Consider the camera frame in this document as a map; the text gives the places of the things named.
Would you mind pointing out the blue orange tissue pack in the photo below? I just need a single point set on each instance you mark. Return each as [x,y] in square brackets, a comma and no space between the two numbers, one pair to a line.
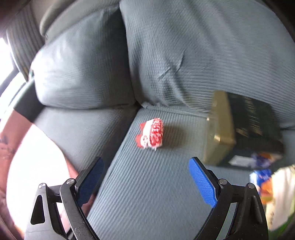
[262,177]

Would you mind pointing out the gold box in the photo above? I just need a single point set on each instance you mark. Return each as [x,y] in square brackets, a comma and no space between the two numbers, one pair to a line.
[219,129]

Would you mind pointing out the black box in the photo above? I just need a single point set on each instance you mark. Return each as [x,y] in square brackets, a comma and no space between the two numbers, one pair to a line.
[253,115]

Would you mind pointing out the creased grey sofa back cushion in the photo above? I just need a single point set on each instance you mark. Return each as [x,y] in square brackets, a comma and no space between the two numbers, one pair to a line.
[207,46]

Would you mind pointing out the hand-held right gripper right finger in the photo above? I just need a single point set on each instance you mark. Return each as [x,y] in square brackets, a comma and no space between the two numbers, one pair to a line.
[202,182]

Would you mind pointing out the grey sofa backrest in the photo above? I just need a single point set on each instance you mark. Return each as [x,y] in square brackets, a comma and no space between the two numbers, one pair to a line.
[69,13]

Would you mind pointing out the grey sofa seat cushion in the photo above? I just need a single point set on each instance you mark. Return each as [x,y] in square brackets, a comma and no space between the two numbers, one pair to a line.
[80,129]
[149,184]

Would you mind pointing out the white tissue pack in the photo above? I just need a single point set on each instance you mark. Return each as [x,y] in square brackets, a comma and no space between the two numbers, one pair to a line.
[283,191]

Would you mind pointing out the grey ribbed panel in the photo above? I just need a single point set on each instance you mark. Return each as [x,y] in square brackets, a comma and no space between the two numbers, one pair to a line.
[23,41]

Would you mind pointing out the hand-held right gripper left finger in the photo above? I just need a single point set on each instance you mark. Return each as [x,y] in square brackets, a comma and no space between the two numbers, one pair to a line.
[91,177]

